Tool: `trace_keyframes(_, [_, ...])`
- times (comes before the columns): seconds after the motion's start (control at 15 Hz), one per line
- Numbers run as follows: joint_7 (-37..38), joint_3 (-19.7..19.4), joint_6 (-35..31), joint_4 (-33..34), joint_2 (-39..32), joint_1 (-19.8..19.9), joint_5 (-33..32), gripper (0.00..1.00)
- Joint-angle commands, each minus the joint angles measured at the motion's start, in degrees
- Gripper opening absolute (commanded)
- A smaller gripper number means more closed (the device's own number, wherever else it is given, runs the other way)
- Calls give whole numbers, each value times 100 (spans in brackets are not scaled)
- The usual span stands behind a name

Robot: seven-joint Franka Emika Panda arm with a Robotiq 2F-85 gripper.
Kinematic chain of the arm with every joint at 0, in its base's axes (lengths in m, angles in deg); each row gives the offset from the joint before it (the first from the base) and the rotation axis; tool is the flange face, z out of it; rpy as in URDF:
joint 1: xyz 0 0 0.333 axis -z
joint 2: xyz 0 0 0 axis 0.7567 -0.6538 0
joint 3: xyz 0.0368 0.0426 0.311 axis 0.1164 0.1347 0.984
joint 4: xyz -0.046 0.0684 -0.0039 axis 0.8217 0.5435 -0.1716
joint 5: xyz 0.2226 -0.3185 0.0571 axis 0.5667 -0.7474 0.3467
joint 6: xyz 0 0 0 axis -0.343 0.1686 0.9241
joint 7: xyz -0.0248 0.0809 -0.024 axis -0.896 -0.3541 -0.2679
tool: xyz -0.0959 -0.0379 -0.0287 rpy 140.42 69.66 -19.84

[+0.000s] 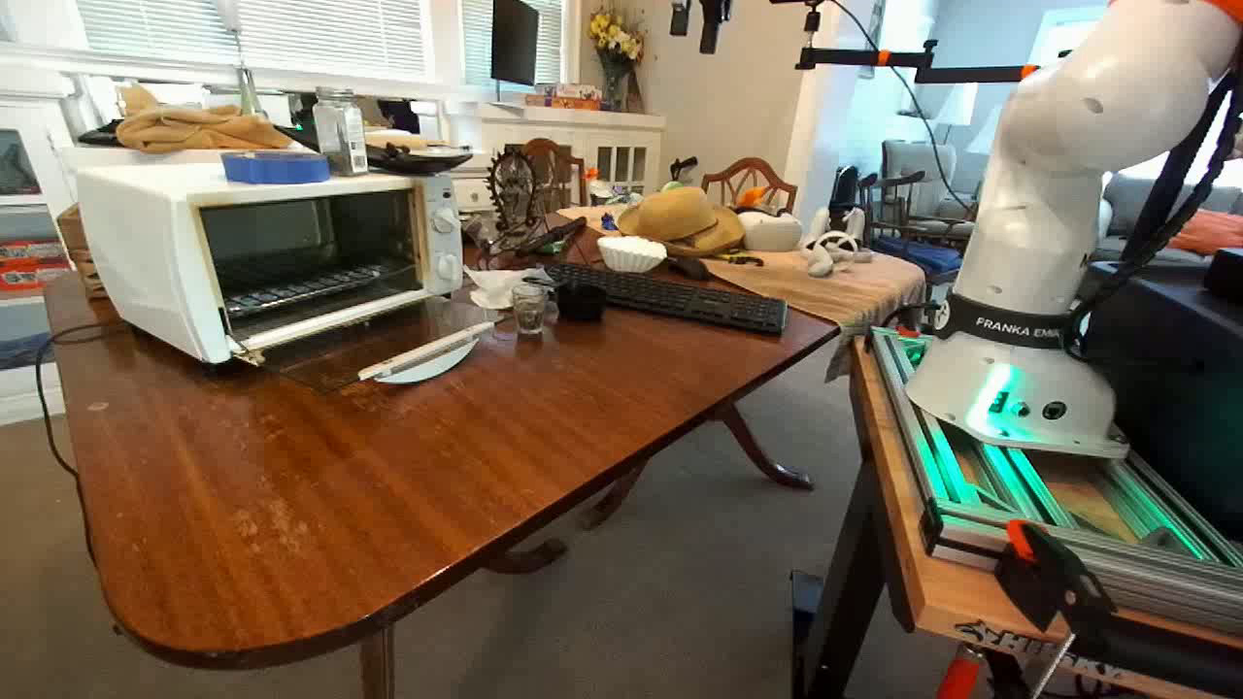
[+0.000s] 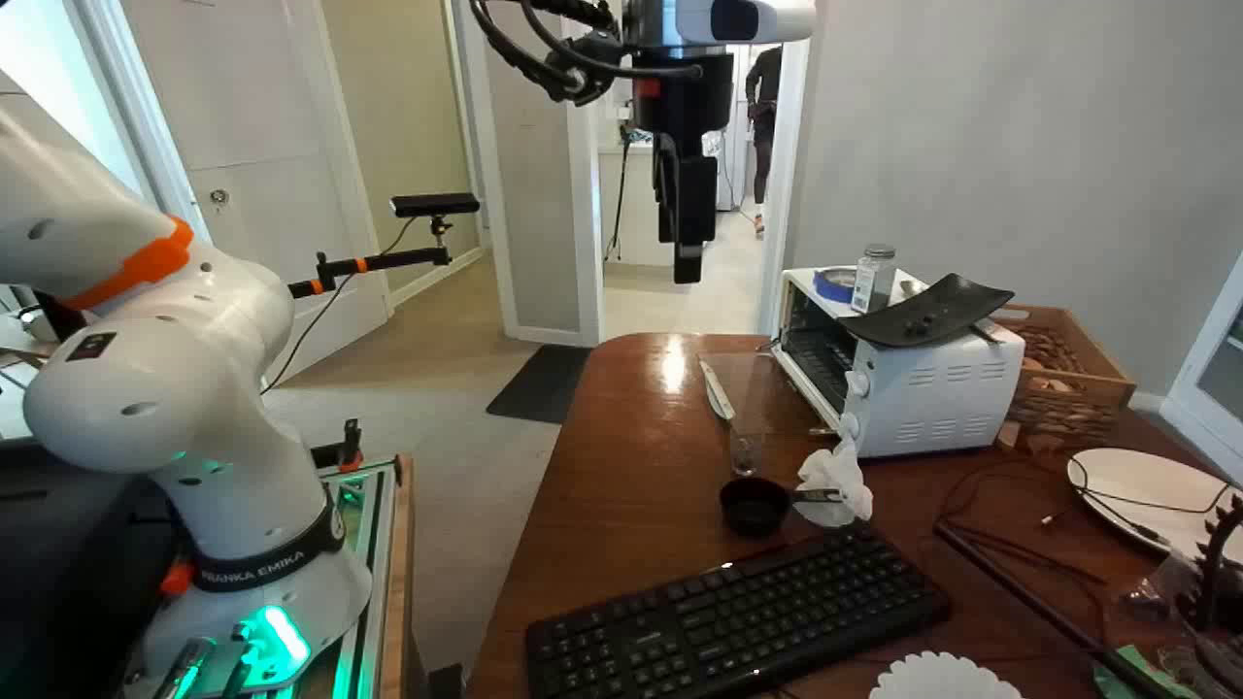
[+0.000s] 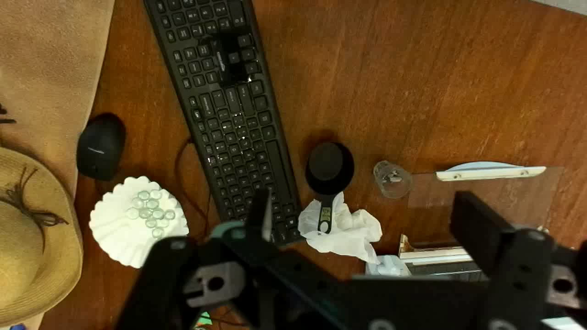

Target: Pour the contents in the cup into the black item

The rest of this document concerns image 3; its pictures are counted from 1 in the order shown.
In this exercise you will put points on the black computer keyboard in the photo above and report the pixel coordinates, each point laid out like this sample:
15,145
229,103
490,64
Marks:
226,121

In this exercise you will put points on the tan table runner cloth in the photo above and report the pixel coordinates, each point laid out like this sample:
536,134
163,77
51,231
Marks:
48,60

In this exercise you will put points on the white translucent plastic piece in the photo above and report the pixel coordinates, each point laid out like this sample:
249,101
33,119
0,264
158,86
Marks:
385,266

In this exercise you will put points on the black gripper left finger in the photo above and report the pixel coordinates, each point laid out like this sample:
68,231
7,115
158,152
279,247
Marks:
268,275

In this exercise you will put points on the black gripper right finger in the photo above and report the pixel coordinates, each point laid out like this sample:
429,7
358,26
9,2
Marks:
519,275

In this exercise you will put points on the white coffee filter stack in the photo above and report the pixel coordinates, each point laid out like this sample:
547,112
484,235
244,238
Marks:
121,231

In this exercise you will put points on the tan straw hat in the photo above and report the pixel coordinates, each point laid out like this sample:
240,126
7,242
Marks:
37,257

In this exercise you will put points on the black measuring cup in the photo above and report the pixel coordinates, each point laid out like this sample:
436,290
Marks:
330,167

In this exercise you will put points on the clear plastic cup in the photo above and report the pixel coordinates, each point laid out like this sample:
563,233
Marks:
391,180

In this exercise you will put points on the black computer mouse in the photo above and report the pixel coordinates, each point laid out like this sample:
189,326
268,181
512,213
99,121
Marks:
101,147

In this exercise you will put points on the small grey stones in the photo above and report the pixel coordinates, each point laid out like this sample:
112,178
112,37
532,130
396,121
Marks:
392,176

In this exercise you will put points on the white crumpled tissue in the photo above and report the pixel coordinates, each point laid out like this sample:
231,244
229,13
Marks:
348,235

